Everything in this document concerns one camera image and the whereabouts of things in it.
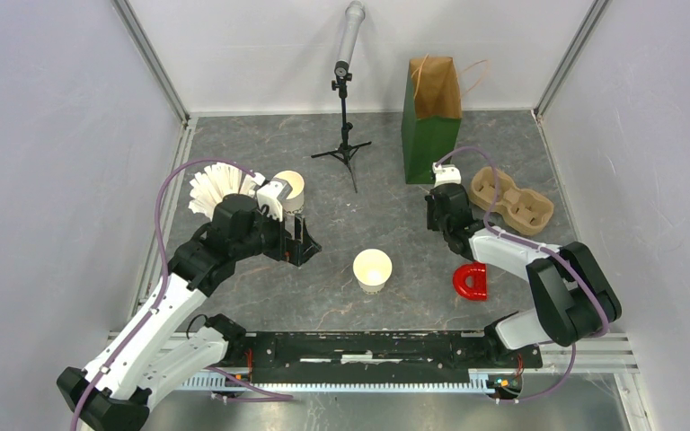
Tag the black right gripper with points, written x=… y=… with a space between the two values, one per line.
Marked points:
x=430 y=222

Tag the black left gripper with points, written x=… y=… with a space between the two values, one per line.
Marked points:
x=297 y=250

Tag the white paper coffee cup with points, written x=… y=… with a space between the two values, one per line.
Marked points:
x=372 y=268

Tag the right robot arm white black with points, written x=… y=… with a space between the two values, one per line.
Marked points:
x=571 y=294

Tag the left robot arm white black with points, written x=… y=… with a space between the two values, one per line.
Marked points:
x=120 y=387

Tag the brown pulp cup carriers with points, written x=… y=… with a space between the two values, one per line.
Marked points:
x=524 y=210

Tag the red horseshoe shaped object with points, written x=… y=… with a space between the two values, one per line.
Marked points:
x=470 y=281

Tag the green brown paper bag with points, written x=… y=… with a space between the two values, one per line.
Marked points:
x=432 y=113

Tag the black tripod with grey tube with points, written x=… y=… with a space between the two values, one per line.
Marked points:
x=355 y=14

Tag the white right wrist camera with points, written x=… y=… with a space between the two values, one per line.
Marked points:
x=445 y=174

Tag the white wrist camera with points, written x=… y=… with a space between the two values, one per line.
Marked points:
x=445 y=174
x=270 y=198

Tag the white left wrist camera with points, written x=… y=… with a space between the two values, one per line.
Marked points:
x=270 y=198

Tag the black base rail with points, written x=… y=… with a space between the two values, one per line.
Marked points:
x=343 y=357

